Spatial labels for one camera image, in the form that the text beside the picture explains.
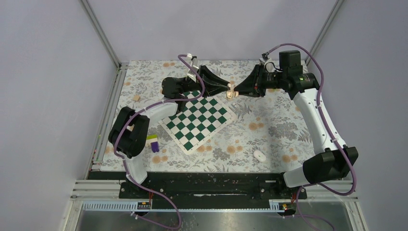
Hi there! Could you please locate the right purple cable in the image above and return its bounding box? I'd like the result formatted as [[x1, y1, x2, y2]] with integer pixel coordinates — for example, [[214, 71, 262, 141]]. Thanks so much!
[[264, 43, 357, 231]]

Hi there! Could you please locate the green white chessboard mat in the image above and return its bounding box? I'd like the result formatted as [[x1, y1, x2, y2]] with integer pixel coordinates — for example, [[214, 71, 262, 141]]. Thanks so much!
[[159, 96, 237, 154]]

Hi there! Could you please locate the purple cable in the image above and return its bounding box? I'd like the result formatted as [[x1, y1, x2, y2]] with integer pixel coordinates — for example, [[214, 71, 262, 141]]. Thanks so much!
[[113, 54, 206, 231], [264, 43, 357, 231]]

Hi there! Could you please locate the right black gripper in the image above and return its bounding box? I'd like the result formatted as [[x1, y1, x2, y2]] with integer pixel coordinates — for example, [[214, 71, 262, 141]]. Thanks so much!
[[234, 63, 287, 97]]

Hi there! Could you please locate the floral patterned table mat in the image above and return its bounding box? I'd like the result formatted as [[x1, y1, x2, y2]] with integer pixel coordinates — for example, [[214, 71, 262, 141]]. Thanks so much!
[[117, 61, 314, 173]]

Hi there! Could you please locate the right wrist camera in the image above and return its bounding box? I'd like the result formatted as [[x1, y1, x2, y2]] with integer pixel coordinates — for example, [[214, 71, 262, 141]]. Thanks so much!
[[259, 55, 273, 69]]

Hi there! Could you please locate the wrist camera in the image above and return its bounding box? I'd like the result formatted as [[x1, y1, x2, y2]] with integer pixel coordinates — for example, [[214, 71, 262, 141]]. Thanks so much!
[[187, 53, 199, 82], [259, 55, 273, 69]]

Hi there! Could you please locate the white slotted cable duct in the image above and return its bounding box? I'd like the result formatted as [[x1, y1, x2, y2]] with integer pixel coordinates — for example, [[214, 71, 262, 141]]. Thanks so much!
[[82, 200, 287, 213]]

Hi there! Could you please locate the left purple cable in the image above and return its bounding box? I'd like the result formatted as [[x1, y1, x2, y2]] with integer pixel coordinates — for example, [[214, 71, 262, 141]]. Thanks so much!
[[113, 54, 206, 231]]

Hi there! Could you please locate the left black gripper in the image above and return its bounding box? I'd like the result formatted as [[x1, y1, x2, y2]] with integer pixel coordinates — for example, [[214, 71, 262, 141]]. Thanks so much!
[[181, 66, 231, 99]]

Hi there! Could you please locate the green white purple block stack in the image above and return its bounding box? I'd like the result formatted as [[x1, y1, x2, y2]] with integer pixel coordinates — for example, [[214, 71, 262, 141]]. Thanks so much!
[[145, 134, 160, 153]]

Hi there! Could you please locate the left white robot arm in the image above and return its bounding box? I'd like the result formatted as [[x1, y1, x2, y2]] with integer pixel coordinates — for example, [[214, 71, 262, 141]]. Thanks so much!
[[108, 65, 231, 198]]

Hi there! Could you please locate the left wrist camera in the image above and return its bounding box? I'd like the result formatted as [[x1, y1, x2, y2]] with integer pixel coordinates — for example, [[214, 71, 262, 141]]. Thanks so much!
[[187, 53, 199, 82]]

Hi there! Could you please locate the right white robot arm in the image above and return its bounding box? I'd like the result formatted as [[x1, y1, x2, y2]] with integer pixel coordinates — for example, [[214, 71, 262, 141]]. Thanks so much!
[[234, 50, 358, 198]]

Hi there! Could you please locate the white earbud case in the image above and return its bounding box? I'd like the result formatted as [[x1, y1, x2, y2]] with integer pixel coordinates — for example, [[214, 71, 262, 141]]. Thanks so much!
[[253, 150, 267, 163]]

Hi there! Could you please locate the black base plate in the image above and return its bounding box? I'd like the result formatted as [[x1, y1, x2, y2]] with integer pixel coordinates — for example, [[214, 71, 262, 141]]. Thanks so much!
[[119, 172, 298, 208]]

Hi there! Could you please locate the beige earbud charging case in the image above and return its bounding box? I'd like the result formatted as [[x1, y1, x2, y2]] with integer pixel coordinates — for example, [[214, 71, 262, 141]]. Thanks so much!
[[226, 89, 239, 102]]

